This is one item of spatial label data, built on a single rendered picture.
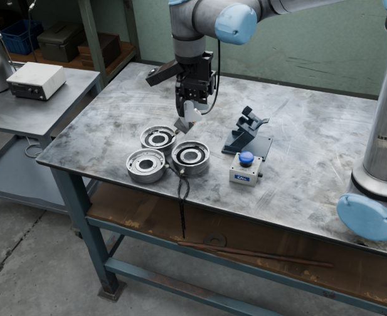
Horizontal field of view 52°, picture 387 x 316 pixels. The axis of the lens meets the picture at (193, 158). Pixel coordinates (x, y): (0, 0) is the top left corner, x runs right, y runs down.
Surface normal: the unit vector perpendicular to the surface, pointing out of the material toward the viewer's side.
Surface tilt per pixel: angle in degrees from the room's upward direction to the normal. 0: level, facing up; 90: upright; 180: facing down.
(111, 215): 0
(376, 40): 90
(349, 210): 98
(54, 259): 0
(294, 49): 90
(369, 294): 0
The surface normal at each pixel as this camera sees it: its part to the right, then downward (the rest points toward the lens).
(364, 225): -0.65, 0.62
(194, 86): -0.36, 0.65
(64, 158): -0.05, -0.73
